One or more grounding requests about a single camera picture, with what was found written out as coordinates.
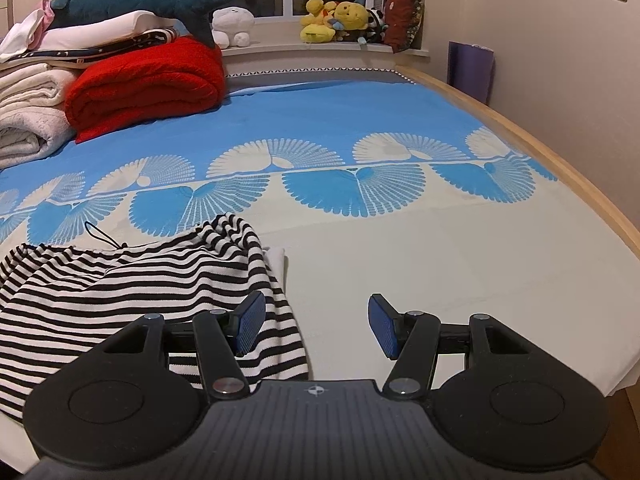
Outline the navy star print blanket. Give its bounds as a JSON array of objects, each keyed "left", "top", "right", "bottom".
[{"left": 0, "top": 27, "right": 181, "bottom": 66}]

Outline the white folded blanket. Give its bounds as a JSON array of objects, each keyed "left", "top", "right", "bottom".
[{"left": 0, "top": 62, "right": 81, "bottom": 171}]

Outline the wooden bed frame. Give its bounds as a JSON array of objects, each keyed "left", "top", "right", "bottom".
[{"left": 392, "top": 66, "right": 640, "bottom": 261}]

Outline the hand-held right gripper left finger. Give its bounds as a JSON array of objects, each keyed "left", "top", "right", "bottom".
[{"left": 102, "top": 291, "right": 267, "bottom": 402}]

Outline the yellow round plush toy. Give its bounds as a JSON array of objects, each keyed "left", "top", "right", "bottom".
[{"left": 330, "top": 2, "right": 372, "bottom": 42}]

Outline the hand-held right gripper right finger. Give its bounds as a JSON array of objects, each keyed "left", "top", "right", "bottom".
[{"left": 368, "top": 294, "right": 531, "bottom": 402}]

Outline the blue and cream bed sheet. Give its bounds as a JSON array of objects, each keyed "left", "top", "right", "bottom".
[{"left": 0, "top": 79, "right": 628, "bottom": 461}]

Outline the white pillow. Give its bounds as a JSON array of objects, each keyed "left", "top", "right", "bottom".
[{"left": 42, "top": 10, "right": 176, "bottom": 47}]

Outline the teal shark plush toy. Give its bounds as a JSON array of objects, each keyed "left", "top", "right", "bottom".
[{"left": 50, "top": 0, "right": 238, "bottom": 51}]

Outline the yellow duck plush toy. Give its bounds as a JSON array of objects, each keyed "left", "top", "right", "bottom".
[{"left": 299, "top": 0, "right": 337, "bottom": 44}]

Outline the dark red cushion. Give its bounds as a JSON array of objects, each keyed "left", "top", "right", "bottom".
[{"left": 383, "top": 0, "right": 426, "bottom": 54}]

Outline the black and white plush toy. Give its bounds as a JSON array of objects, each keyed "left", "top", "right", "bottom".
[{"left": 357, "top": 7, "right": 390, "bottom": 45}]

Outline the pink and white cloth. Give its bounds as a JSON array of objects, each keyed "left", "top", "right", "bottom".
[{"left": 0, "top": 0, "right": 56, "bottom": 58}]

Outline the white window sill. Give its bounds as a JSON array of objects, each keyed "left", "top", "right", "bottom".
[{"left": 220, "top": 40, "right": 432, "bottom": 72}]

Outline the black white striped garment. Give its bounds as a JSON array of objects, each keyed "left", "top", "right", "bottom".
[{"left": 0, "top": 212, "right": 311, "bottom": 423}]

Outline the red folded blanket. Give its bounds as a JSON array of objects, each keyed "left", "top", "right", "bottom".
[{"left": 64, "top": 36, "right": 230, "bottom": 145}]

